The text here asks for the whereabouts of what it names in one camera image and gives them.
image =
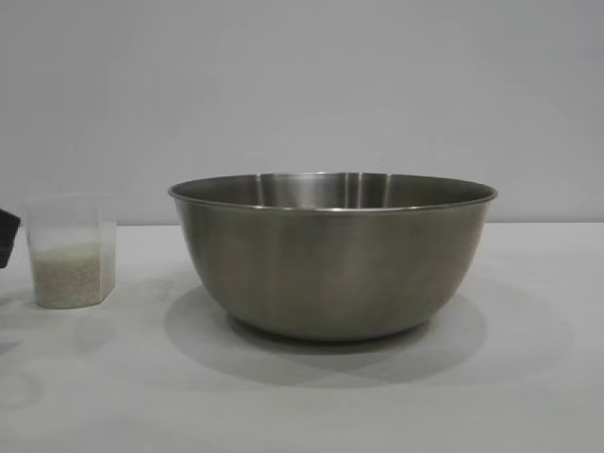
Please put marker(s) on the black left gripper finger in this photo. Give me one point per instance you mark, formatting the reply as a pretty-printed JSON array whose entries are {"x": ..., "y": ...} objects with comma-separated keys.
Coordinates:
[{"x": 8, "y": 236}]

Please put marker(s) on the clear plastic measuring cup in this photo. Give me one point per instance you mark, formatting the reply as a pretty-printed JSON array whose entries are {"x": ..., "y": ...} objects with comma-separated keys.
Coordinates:
[{"x": 71, "y": 217}]

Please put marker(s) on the white rice grains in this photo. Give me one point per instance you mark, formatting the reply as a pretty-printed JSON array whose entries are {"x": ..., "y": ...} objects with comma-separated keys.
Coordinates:
[{"x": 66, "y": 278}]

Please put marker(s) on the stainless steel mixing bowl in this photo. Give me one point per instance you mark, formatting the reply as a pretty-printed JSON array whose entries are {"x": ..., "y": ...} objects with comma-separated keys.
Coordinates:
[{"x": 330, "y": 269}]

